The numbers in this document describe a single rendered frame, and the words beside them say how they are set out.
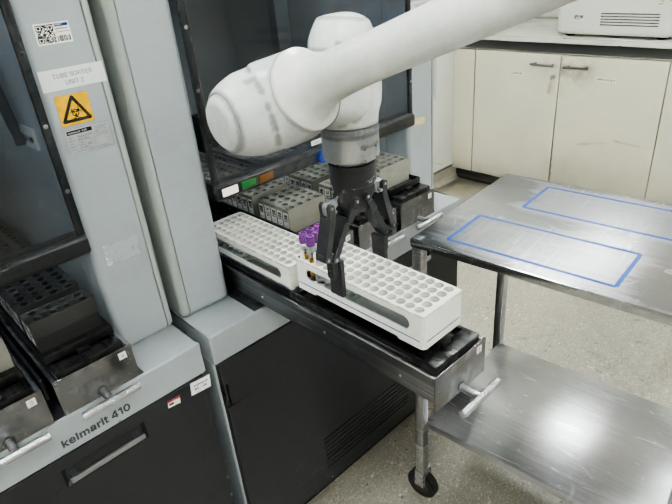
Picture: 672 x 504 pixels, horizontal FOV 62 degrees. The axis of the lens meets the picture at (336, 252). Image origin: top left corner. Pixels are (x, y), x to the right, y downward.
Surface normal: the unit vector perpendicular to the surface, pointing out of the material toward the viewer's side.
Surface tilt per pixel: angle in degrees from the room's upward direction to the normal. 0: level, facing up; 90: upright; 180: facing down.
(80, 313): 90
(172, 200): 90
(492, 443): 0
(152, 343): 0
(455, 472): 0
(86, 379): 90
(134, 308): 90
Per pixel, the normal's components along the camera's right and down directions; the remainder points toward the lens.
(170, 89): 0.69, 0.29
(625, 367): -0.08, -0.88
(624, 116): -0.72, 0.38
